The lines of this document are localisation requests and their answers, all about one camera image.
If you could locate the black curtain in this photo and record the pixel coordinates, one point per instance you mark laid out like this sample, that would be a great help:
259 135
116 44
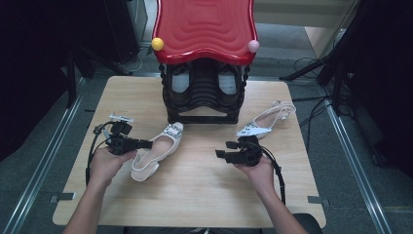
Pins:
32 65
386 81

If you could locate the metal floor rail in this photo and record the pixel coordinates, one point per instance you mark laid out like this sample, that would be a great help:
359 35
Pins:
357 169
42 169

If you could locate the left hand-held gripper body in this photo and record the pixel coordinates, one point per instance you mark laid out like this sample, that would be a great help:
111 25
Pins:
120 144

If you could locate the black leather shoe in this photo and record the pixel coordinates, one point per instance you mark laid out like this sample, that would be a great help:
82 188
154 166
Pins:
227 94
180 92

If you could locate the person's left hand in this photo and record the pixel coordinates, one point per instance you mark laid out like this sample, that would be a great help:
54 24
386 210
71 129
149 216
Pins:
104 167

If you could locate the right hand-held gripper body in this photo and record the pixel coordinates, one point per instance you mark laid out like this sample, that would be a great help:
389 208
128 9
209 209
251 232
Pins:
250 152

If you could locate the black tripod stand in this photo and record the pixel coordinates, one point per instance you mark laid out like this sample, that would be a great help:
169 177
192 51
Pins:
308 67

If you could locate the person's dark clothing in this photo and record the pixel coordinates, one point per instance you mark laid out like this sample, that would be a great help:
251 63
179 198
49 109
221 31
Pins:
162 231

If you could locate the grey metal table bracket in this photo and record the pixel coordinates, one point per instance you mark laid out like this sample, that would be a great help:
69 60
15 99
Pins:
318 200
63 197

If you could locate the person's right hand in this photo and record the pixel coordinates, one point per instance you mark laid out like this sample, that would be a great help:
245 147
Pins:
263 174

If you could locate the red and black shoe rack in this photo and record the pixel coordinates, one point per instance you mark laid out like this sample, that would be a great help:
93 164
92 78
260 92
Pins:
204 29

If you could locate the white jewelled heeled shoe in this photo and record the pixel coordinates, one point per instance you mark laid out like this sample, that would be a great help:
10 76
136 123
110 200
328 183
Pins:
168 139
276 113

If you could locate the black metal stand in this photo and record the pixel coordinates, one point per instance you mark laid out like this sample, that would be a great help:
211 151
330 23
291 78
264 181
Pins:
70 84

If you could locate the dark cabinet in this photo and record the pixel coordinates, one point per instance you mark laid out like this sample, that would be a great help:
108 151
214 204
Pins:
121 26

